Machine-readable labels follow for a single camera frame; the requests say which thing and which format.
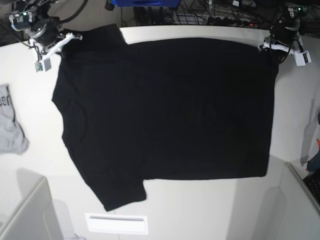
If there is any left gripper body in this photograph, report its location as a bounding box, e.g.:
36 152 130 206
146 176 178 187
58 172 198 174
263 21 302 52

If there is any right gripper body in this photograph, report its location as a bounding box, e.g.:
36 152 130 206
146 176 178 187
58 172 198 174
28 17 61 56

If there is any black T-shirt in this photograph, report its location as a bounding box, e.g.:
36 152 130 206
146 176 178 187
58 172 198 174
52 24 279 211

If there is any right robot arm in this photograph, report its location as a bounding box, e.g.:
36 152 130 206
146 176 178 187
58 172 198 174
0 0 88 60

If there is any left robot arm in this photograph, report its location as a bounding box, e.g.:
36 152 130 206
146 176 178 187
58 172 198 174
258 0 320 52

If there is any grey T-shirt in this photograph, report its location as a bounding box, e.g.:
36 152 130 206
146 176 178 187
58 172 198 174
0 84 29 155

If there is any black power strip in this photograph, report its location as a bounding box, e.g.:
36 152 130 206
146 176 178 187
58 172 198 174
206 16 255 28

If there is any blue box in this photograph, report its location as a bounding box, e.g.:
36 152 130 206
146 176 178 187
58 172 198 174
111 0 181 8

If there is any grey tape strip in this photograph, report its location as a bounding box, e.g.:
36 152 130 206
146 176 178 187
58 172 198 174
300 98 320 167

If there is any teal orange tool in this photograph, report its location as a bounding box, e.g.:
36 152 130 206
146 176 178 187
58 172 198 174
306 149 320 172

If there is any black keyboard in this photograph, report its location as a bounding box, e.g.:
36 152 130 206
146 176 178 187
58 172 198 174
303 171 320 204

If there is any right white partition box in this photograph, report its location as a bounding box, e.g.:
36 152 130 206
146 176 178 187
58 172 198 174
277 163 320 240

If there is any white partition box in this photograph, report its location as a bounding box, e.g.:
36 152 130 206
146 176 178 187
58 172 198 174
0 177 64 240
277 163 320 240

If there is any left white partition box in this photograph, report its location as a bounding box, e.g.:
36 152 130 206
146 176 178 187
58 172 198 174
0 177 64 240

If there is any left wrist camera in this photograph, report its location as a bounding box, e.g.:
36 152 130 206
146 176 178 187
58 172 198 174
294 50 312 67

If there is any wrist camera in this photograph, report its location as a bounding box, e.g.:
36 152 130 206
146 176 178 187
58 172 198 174
34 58 52 73
294 50 312 67

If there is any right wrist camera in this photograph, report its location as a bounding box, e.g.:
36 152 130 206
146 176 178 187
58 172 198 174
34 58 52 73

